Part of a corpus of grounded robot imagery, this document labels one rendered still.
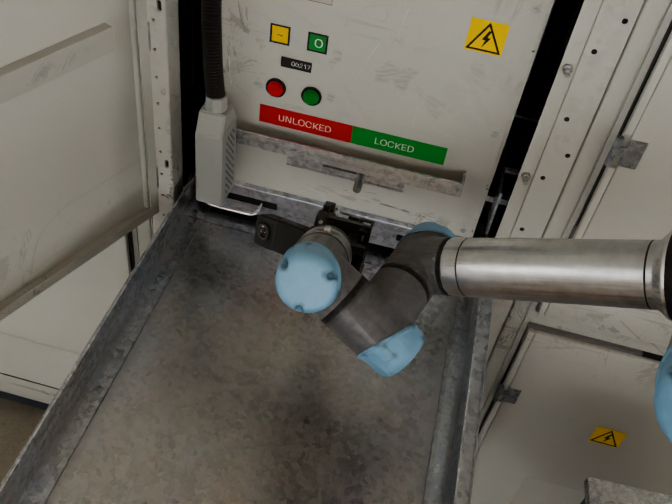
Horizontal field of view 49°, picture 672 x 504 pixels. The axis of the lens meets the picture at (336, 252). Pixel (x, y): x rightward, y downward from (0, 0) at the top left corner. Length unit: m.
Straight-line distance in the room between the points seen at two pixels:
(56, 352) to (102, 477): 0.85
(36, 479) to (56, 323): 0.76
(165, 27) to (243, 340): 0.50
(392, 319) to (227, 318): 0.44
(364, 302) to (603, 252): 0.27
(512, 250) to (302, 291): 0.25
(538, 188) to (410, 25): 0.32
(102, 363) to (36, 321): 0.66
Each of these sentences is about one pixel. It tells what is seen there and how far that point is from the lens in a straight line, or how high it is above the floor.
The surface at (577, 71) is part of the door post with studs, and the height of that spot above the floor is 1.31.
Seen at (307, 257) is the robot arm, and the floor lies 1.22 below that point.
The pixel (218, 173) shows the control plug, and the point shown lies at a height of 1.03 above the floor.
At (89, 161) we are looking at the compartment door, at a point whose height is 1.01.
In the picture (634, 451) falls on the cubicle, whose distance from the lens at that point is 1.70.
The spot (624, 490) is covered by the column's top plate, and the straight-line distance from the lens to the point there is 1.35.
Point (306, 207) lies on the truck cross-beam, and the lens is 1.36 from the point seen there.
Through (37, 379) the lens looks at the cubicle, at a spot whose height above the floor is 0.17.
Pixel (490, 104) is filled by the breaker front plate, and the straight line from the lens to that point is 1.19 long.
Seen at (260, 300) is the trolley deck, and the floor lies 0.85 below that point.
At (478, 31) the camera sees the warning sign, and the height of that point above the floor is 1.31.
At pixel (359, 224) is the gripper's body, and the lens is 1.04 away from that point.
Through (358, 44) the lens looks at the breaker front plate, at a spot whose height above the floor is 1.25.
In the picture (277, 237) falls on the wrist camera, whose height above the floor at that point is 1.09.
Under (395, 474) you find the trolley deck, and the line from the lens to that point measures 1.12.
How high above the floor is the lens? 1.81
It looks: 44 degrees down
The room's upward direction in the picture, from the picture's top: 10 degrees clockwise
